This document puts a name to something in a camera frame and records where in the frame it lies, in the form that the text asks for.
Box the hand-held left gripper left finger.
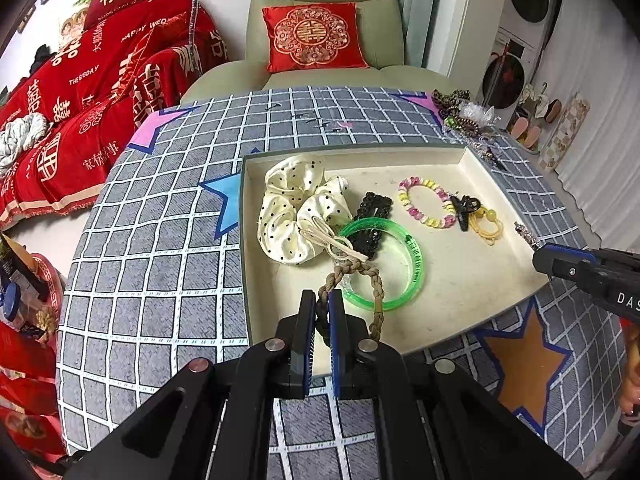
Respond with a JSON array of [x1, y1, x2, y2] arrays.
[[62, 289, 318, 480]]

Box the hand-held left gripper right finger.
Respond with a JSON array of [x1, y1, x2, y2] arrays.
[[327, 289, 583, 480]]

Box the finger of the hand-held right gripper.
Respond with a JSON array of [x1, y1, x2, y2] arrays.
[[531, 242, 601, 281]]

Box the silver rhinestone hair clip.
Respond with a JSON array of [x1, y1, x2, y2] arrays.
[[514, 221, 543, 251]]

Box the brown braided rope hair tie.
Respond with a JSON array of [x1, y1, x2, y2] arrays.
[[315, 260, 388, 346]]

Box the yellow beaded hair tie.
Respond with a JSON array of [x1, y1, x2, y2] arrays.
[[467, 207, 503, 246]]

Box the black claw hair clip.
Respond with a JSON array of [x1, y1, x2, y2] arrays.
[[450, 194, 482, 233]]

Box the grey tray with cream inside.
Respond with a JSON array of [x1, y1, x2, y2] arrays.
[[239, 142, 553, 358]]

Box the cream hair tie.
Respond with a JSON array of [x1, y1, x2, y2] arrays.
[[299, 215, 371, 263]]

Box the black beaded hair clip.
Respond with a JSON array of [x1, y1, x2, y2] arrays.
[[350, 191, 396, 261]]

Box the pile of assorted jewelry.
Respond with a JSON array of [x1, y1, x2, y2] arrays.
[[431, 89, 508, 171]]

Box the person's right hand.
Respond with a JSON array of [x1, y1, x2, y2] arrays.
[[620, 330, 640, 418]]

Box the brown star with blue edge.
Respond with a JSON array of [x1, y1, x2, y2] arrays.
[[475, 300, 573, 436]]

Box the floral patterned board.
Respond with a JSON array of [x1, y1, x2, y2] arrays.
[[540, 92, 591, 171]]

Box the pink slippers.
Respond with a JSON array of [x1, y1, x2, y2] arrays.
[[507, 115, 543, 148]]

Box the cream polka dot scrunchie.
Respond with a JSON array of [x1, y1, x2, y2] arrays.
[[257, 156, 353, 266]]

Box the white curtain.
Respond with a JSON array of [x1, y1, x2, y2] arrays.
[[545, 0, 640, 256]]

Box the grey checked tablecloth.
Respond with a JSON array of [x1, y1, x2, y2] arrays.
[[55, 85, 626, 480]]

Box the red round tray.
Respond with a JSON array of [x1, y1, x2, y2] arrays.
[[30, 255, 68, 341]]

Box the red packets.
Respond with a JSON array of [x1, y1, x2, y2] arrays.
[[0, 320, 63, 456]]

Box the pale green curtain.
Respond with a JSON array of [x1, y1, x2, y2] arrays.
[[372, 0, 446, 68]]

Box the dark printed box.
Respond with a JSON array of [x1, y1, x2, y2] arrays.
[[0, 240, 51, 301]]

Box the blue lidded jar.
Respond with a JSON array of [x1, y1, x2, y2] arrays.
[[0, 282, 23, 326]]

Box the red embroidered cushion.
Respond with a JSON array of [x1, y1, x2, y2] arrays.
[[261, 2, 371, 74]]

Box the red printed sofa cover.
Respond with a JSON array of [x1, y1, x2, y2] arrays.
[[0, 0, 231, 231]]

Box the silver lamp pole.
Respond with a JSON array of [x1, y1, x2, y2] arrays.
[[187, 0, 208, 83]]

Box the grey and white braided cloth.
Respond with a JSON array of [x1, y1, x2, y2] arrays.
[[0, 112, 51, 178]]

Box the beige patterned pillow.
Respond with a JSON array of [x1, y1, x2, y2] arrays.
[[57, 7, 88, 43]]

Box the pink and yellow beaded bracelet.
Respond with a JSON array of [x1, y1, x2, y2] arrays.
[[398, 176, 458, 229]]

